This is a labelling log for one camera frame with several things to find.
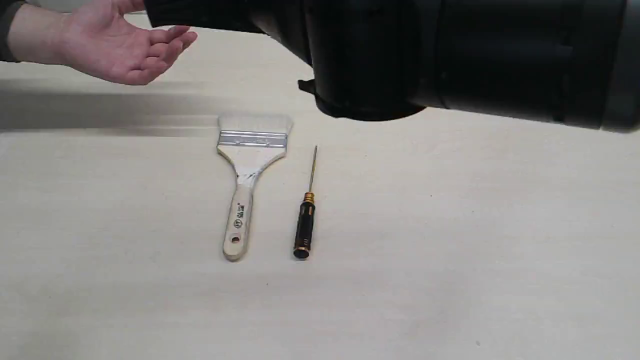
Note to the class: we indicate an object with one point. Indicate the wide wooden paint brush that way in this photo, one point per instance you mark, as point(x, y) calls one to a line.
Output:
point(250, 143)

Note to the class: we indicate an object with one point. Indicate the open bare human hand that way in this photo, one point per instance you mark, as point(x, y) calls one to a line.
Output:
point(98, 41)

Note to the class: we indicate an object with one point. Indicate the black sleeved forearm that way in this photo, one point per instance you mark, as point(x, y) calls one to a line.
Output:
point(30, 34)

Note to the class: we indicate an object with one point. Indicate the black gold precision screwdriver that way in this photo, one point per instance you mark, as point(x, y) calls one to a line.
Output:
point(305, 222)

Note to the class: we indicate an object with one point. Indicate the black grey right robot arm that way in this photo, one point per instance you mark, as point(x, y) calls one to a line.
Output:
point(570, 62)

